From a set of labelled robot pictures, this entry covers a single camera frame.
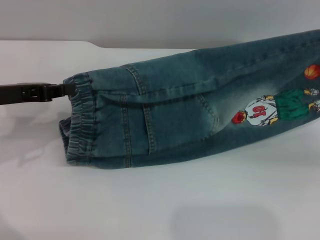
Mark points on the blue denim shorts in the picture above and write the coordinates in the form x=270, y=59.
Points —
x=175, y=112

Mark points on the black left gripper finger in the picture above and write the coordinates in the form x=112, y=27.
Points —
x=42, y=91

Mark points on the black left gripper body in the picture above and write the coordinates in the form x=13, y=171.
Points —
x=11, y=95

